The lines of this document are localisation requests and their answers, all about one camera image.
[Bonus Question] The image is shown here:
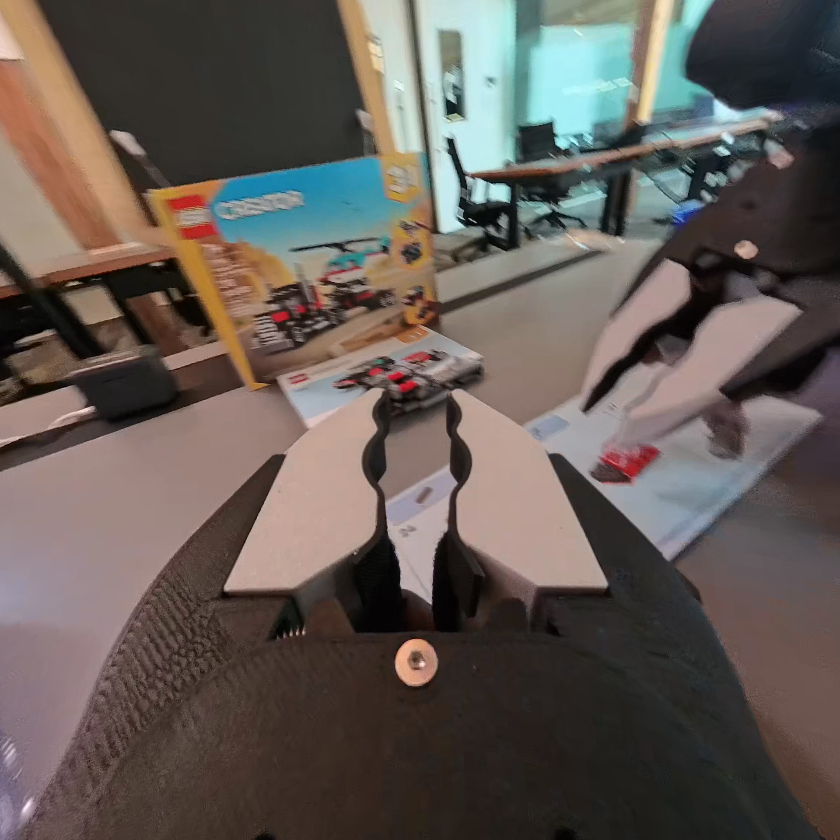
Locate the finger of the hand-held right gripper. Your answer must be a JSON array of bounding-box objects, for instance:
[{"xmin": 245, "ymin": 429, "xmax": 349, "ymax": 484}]
[
  {"xmin": 623, "ymin": 297, "xmax": 806, "ymax": 447},
  {"xmin": 581, "ymin": 258, "xmax": 697, "ymax": 414}
]

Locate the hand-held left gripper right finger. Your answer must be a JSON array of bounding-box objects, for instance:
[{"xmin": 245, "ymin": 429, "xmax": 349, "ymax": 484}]
[{"xmin": 431, "ymin": 388, "xmax": 609, "ymax": 633}]

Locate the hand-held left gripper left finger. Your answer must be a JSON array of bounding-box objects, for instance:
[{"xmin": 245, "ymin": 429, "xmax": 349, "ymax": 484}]
[{"xmin": 223, "ymin": 389, "xmax": 404, "ymax": 634}]

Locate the instruction booklet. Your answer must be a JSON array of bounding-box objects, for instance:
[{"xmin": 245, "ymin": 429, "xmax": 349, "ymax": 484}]
[
  {"xmin": 386, "ymin": 392, "xmax": 824, "ymax": 559},
  {"xmin": 276, "ymin": 326, "xmax": 485, "ymax": 431}
]

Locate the closed instruction booklet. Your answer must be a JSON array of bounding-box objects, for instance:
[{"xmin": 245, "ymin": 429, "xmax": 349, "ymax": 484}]
[{"xmin": 276, "ymin": 326, "xmax": 485, "ymax": 431}]

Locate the long wooden office table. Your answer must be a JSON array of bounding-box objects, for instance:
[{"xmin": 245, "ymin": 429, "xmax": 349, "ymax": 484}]
[{"xmin": 471, "ymin": 117, "xmax": 785, "ymax": 237}]

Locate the toy brick truck model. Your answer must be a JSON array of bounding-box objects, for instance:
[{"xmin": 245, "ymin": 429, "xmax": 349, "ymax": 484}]
[{"xmin": 335, "ymin": 350, "xmax": 483, "ymax": 416}]

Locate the black office chair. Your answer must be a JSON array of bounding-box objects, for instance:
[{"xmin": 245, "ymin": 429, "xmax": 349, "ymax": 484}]
[
  {"xmin": 517, "ymin": 120, "xmax": 588, "ymax": 231},
  {"xmin": 445, "ymin": 134, "xmax": 526, "ymax": 253}
]

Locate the dark grey box device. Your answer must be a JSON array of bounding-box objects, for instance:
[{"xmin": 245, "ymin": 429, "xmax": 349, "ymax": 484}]
[{"xmin": 69, "ymin": 346, "xmax": 179, "ymax": 421}]

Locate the white door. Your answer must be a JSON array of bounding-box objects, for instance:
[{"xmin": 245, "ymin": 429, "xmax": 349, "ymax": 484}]
[{"xmin": 413, "ymin": 0, "xmax": 519, "ymax": 234}]

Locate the toy brick set box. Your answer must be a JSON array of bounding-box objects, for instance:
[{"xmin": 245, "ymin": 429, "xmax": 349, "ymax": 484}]
[{"xmin": 146, "ymin": 152, "xmax": 441, "ymax": 392}]

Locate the white cable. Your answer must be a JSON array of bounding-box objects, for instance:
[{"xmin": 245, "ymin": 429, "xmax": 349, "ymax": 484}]
[{"xmin": 0, "ymin": 406, "xmax": 98, "ymax": 454}]

